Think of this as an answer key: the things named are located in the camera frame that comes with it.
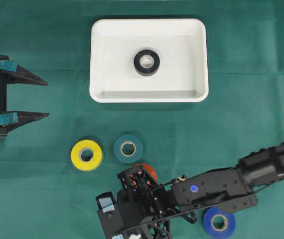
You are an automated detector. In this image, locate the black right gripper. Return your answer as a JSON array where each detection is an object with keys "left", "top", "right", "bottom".
[{"left": 117, "top": 164, "right": 182, "bottom": 239}]

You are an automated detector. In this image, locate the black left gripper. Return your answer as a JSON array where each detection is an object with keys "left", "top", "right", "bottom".
[{"left": 0, "top": 55, "right": 49, "bottom": 131}]

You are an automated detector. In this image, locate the black tape roll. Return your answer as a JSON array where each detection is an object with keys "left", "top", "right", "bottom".
[{"left": 134, "top": 49, "right": 160, "bottom": 76}]

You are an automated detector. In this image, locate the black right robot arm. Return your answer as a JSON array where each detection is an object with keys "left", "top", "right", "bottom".
[{"left": 110, "top": 143, "right": 284, "bottom": 239}]

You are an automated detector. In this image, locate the red tape roll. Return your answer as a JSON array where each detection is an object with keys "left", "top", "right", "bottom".
[{"left": 129, "top": 163, "right": 158, "bottom": 189}]

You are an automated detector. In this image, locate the teal tape roll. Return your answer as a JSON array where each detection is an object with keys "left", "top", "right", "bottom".
[{"left": 114, "top": 134, "right": 143, "bottom": 164}]

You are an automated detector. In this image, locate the blue tape roll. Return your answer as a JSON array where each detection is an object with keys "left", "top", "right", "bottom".
[{"left": 202, "top": 207, "right": 236, "bottom": 239}]

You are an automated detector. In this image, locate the yellow tape roll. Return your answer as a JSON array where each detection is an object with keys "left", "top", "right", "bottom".
[{"left": 71, "top": 139, "right": 103, "bottom": 171}]

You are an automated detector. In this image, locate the green table cloth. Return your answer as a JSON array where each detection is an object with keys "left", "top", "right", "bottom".
[{"left": 0, "top": 0, "right": 284, "bottom": 239}]

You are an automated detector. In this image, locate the white rectangular plastic tray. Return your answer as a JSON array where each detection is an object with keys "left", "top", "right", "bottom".
[{"left": 89, "top": 18, "right": 209, "bottom": 103}]

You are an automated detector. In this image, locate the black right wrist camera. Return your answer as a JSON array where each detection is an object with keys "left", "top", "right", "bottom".
[{"left": 95, "top": 191, "right": 142, "bottom": 239}]

